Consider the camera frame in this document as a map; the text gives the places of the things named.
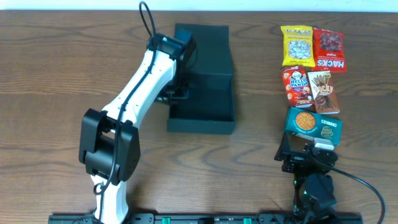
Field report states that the dark green box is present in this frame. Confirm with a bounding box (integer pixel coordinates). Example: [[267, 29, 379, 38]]
[[167, 23, 236, 134]]

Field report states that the teal Chunkies cookie box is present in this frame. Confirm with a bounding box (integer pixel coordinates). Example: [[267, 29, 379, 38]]
[[284, 107, 343, 146]]

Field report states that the red Hello Panda box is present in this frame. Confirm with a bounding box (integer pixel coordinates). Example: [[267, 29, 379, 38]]
[[281, 65, 314, 108]]

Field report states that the brown Pocky box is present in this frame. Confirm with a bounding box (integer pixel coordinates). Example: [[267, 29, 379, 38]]
[[307, 71, 340, 114]]

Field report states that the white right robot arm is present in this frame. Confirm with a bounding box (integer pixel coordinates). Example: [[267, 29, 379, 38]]
[[274, 132, 338, 223]]

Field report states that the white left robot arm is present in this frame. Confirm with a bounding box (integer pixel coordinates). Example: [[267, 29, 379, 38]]
[[78, 30, 196, 223]]

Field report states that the yellow snack bag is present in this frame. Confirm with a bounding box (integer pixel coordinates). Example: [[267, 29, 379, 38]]
[[280, 26, 315, 67]]

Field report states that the red Hacks candy bag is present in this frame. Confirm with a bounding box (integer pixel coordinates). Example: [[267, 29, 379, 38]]
[[312, 28, 347, 72]]

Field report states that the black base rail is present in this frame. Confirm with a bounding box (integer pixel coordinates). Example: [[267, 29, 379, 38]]
[[48, 212, 364, 224]]

